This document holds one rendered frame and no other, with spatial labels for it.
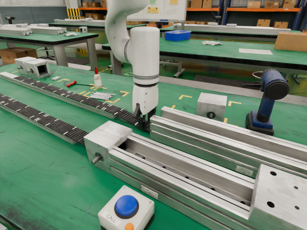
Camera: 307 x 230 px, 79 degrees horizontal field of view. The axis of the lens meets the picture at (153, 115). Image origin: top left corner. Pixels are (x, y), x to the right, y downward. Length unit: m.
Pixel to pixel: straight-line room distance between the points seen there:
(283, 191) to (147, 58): 0.43
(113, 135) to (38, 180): 0.23
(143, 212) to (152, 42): 0.42
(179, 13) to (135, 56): 2.84
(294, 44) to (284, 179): 2.13
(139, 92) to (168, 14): 2.91
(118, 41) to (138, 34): 0.09
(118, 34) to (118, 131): 0.28
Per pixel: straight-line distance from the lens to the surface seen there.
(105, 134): 0.53
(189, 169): 0.47
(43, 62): 1.40
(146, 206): 0.40
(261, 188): 0.39
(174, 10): 3.41
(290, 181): 0.43
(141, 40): 0.55
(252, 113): 0.75
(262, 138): 0.60
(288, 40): 2.48
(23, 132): 0.83
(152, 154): 0.50
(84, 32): 3.63
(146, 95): 0.60
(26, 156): 0.70
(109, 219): 0.40
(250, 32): 3.78
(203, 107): 0.71
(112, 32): 0.59
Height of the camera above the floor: 1.18
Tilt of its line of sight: 30 degrees down
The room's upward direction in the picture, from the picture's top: straight up
